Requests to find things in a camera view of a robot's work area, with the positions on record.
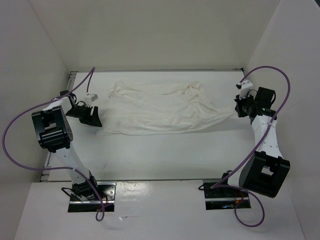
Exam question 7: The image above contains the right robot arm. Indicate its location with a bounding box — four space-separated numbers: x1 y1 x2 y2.
234 87 291 198

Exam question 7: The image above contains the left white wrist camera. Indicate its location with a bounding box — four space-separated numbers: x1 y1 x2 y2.
83 93 99 106

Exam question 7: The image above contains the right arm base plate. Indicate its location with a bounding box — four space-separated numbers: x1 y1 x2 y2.
198 179 251 211

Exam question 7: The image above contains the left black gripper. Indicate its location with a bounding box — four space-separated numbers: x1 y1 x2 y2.
65 103 102 127

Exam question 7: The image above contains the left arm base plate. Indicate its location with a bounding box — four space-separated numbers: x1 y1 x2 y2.
67 181 117 213

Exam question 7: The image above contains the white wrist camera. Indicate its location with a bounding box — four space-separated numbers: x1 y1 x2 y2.
236 79 254 100
83 93 99 106

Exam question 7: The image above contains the white tank top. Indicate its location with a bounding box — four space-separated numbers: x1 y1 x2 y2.
96 80 235 136

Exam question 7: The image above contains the aluminium table edge rail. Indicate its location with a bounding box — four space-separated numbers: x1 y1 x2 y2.
39 71 78 182

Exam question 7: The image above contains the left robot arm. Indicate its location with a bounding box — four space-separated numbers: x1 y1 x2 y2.
31 90 103 200

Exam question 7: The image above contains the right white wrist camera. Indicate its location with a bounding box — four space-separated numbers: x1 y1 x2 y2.
236 79 254 100

